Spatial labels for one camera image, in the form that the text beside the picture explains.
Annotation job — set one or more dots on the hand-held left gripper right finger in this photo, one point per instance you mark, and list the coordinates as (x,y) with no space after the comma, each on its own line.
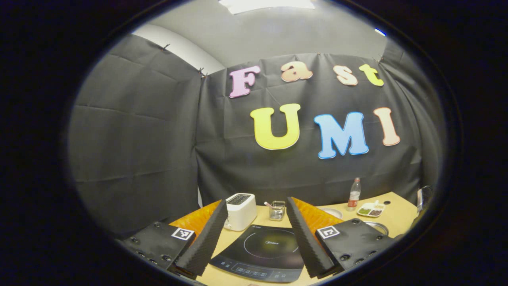
(307,242)

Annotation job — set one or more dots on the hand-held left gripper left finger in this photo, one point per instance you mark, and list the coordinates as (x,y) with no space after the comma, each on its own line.
(206,242)

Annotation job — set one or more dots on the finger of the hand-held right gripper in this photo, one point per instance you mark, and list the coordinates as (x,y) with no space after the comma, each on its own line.
(420,200)

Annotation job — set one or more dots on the black induction cooktop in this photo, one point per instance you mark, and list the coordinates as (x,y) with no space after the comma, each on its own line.
(262,254)

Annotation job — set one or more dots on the stainless steel pot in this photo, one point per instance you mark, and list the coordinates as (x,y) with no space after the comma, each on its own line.
(377,226)

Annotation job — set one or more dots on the white round plate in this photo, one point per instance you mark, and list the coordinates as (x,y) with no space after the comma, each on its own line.
(335,213)

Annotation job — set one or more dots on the white toaster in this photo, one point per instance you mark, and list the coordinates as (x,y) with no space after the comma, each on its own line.
(240,212)

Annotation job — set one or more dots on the white divided dish with beans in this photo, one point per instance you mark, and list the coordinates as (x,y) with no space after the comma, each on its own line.
(371,209)

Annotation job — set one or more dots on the clear water bottle red label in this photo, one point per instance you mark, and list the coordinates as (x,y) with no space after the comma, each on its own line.
(354,195)

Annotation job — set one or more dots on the black backdrop cloth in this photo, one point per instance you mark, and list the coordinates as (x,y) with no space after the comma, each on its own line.
(139,139)

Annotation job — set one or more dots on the large ceiling light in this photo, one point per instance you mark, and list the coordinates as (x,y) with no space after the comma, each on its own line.
(266,4)

